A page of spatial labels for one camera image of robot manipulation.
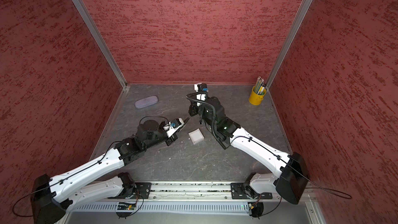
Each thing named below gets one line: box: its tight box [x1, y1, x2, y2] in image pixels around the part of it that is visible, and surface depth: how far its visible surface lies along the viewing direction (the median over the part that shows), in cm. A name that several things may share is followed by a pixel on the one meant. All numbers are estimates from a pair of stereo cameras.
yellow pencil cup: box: [248, 85, 267, 106], surface depth 106 cm
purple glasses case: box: [134, 95, 159, 109], surface depth 109 cm
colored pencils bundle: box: [253, 76, 265, 95], surface depth 105 cm
